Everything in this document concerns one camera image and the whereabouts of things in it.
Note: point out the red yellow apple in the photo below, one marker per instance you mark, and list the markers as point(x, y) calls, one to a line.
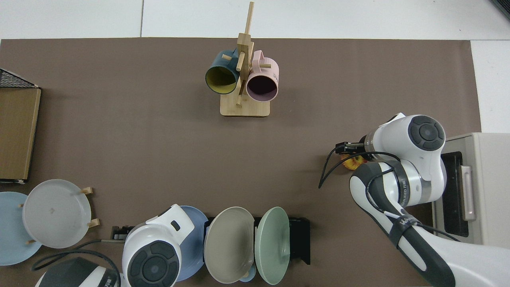
point(354, 162)

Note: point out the wooden plate rack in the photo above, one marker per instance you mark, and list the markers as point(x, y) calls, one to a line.
point(95, 223)

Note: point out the grey plate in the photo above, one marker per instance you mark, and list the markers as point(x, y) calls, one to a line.
point(55, 213)

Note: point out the black dish rack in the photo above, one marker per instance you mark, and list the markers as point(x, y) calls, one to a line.
point(301, 239)

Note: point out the beige plate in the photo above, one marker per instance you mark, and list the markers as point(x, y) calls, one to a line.
point(229, 247)

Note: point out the light blue plate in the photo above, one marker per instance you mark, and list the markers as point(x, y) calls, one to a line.
point(10, 231)

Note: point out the pale green plate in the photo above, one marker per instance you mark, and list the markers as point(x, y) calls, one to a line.
point(273, 247)

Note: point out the brown table cloth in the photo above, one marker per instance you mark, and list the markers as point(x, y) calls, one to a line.
point(159, 139)

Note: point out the wooden cup stand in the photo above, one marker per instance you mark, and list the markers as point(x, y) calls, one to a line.
point(245, 107)

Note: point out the pink cup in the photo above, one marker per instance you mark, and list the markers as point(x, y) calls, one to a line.
point(265, 73)

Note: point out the small blue round thing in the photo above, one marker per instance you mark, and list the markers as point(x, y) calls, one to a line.
point(249, 276)

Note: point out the pale toaster oven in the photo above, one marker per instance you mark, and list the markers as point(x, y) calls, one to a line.
point(490, 187)

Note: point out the dark blue cup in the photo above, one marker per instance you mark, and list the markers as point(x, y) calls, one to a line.
point(219, 65)

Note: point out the dark grey slanted object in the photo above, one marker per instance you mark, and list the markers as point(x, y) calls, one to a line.
point(504, 6)

